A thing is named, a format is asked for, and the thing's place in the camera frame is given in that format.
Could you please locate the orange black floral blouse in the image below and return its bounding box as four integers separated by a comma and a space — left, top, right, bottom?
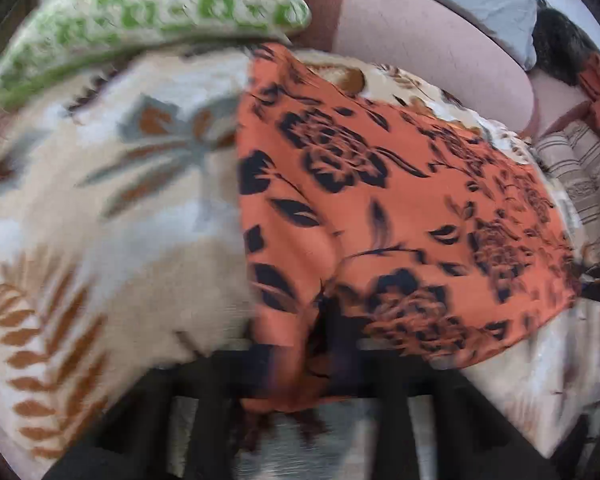
237, 44, 577, 412

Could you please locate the green white checkered pillow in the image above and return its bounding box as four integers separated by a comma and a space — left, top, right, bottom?
0, 0, 311, 110

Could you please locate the dark furry garment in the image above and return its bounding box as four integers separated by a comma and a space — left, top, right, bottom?
532, 6, 600, 87

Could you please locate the beige leaf print blanket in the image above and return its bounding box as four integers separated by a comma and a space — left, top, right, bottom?
0, 46, 600, 479

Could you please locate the pink quilted bolster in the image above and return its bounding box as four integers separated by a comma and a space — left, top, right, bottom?
292, 0, 539, 136

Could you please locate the striped beige cushion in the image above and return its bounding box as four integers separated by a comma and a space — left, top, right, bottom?
534, 120, 600, 262

